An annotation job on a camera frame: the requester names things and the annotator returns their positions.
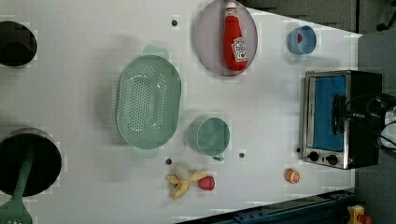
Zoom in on red ketchup bottle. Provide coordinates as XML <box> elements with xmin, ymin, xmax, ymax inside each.
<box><xmin>223</xmin><ymin>1</ymin><xmax>248</xmax><ymax>72</ymax></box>

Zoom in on red strawberry in bowl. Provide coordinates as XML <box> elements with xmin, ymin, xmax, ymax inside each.
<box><xmin>297</xmin><ymin>34</ymin><xmax>303</xmax><ymax>43</ymax></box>

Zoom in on yellow toy on floor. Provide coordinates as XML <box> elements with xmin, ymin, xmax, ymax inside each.
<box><xmin>347</xmin><ymin>205</ymin><xmax>373</xmax><ymax>224</ymax></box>

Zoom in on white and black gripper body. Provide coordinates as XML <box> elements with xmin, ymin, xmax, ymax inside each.
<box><xmin>344</xmin><ymin>108</ymin><xmax>381</xmax><ymax>120</ymax></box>

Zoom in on green colander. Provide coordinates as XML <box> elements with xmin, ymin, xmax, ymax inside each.
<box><xmin>116</xmin><ymin>45</ymin><xmax>181</xmax><ymax>159</ymax></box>

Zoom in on red toy strawberry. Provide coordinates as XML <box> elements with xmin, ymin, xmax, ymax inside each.
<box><xmin>198</xmin><ymin>175</ymin><xmax>216</xmax><ymax>191</ymax></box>

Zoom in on grey round plate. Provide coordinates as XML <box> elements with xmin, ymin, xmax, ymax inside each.
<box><xmin>194</xmin><ymin>0</ymin><xmax>258</xmax><ymax>76</ymax></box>

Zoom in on blue bowl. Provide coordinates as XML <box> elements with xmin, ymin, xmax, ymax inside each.
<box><xmin>287</xmin><ymin>26</ymin><xmax>317</xmax><ymax>55</ymax></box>

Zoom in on black pot with spatula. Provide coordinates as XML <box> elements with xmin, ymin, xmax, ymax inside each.
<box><xmin>0</xmin><ymin>128</ymin><xmax>62</xmax><ymax>197</ymax></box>

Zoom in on green spatula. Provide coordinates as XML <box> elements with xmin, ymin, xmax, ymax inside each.
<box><xmin>0</xmin><ymin>147</ymin><xmax>34</xmax><ymax>224</ymax></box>

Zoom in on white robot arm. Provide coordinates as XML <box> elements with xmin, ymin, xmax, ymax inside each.
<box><xmin>344</xmin><ymin>93</ymin><xmax>395</xmax><ymax>152</ymax></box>

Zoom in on silver toaster oven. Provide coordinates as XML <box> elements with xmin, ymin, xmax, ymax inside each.
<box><xmin>301</xmin><ymin>70</ymin><xmax>382</xmax><ymax>170</ymax></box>

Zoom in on green mug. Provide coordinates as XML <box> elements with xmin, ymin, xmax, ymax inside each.
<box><xmin>188</xmin><ymin>117</ymin><xmax>231</xmax><ymax>161</ymax></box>

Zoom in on orange half toy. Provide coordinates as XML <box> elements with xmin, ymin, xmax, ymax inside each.
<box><xmin>285</xmin><ymin>169</ymin><xmax>301</xmax><ymax>184</ymax></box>

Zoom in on peeled toy banana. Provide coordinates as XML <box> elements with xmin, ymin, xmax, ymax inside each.
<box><xmin>166</xmin><ymin>163</ymin><xmax>207</xmax><ymax>200</ymax></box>

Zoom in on black round container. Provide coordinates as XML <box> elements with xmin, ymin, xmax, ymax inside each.
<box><xmin>0</xmin><ymin>21</ymin><xmax>37</xmax><ymax>67</ymax></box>

